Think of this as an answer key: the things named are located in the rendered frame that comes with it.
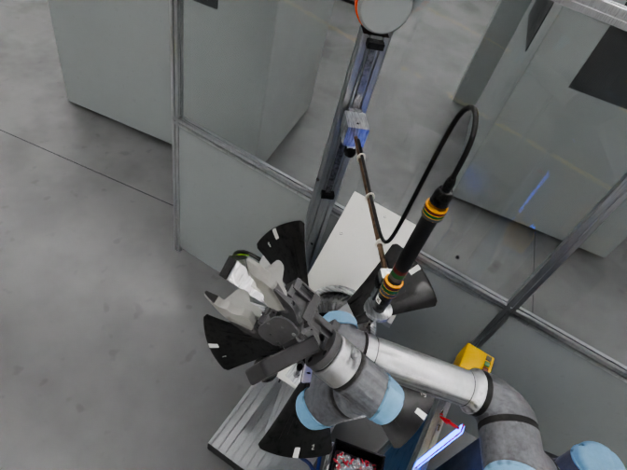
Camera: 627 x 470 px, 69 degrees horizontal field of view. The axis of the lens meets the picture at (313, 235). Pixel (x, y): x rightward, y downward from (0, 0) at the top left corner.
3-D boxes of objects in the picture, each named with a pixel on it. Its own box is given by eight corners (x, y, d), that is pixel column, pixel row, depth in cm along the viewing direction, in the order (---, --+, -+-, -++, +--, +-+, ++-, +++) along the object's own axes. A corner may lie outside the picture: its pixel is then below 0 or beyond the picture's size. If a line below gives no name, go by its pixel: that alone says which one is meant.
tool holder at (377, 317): (360, 290, 115) (371, 267, 108) (386, 292, 117) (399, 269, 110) (365, 322, 109) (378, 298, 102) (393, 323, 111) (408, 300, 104)
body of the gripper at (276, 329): (268, 292, 77) (320, 336, 79) (247, 330, 70) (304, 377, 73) (296, 273, 72) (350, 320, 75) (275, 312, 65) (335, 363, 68)
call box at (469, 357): (454, 355, 164) (468, 341, 157) (480, 371, 162) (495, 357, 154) (440, 391, 154) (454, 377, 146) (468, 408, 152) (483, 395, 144)
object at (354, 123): (338, 128, 153) (344, 105, 147) (357, 131, 154) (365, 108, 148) (341, 146, 146) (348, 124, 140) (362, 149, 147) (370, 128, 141)
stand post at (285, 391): (267, 429, 228) (302, 338, 162) (282, 439, 227) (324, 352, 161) (262, 436, 225) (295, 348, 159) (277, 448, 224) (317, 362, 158)
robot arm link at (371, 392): (367, 434, 76) (406, 421, 71) (320, 396, 74) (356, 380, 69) (376, 394, 83) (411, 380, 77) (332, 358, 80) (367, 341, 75)
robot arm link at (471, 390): (540, 375, 98) (333, 297, 90) (551, 425, 90) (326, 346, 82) (504, 395, 106) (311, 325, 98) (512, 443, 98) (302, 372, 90)
